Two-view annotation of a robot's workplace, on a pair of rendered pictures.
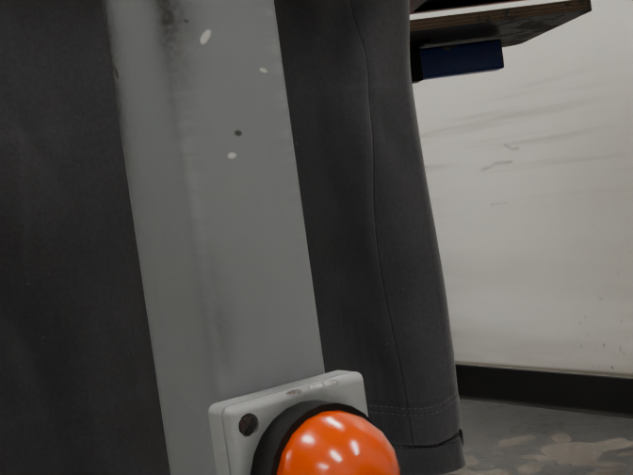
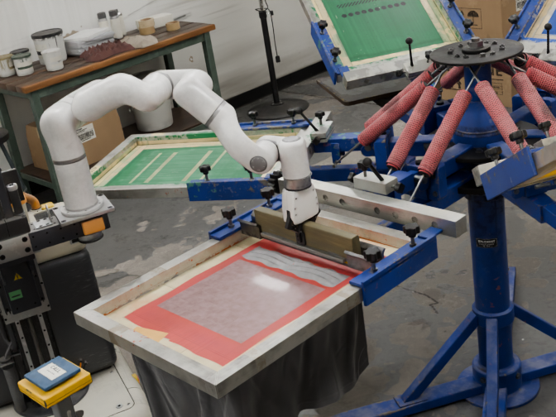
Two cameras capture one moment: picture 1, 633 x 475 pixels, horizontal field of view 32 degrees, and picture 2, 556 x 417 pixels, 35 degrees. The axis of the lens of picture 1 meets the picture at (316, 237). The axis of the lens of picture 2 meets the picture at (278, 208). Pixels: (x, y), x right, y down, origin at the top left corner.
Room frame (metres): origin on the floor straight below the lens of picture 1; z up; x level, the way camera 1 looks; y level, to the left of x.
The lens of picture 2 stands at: (0.79, -1.82, 2.07)
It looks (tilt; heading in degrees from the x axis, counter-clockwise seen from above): 23 degrees down; 86
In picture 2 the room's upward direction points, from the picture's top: 10 degrees counter-clockwise
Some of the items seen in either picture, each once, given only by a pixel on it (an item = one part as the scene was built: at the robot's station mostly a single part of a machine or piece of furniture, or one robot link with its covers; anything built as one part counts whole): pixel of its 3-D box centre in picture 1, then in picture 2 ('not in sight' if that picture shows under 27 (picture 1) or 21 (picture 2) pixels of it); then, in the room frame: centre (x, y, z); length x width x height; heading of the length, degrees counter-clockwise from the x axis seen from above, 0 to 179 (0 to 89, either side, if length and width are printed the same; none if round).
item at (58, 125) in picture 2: not in sight; (64, 131); (0.42, 0.63, 1.37); 0.13 x 0.10 x 0.16; 69
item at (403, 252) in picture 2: not in sight; (395, 267); (1.23, 0.18, 0.98); 0.30 x 0.05 x 0.07; 36
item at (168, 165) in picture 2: not in sight; (227, 138); (0.89, 1.25, 1.05); 1.08 x 0.61 x 0.23; 156
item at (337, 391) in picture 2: not in sight; (310, 390); (0.95, 0.07, 0.74); 0.46 x 0.04 x 0.42; 36
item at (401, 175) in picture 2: not in sight; (389, 189); (1.32, 0.60, 1.02); 0.17 x 0.06 x 0.05; 36
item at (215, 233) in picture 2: not in sight; (251, 224); (0.90, 0.63, 0.98); 0.30 x 0.05 x 0.07; 36
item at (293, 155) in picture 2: not in sight; (280, 155); (1.00, 0.41, 1.26); 0.15 x 0.10 x 0.11; 159
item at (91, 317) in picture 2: not in sight; (256, 281); (0.87, 0.27, 0.97); 0.79 x 0.58 x 0.04; 36
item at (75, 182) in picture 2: not in sight; (74, 182); (0.41, 0.64, 1.21); 0.16 x 0.13 x 0.15; 106
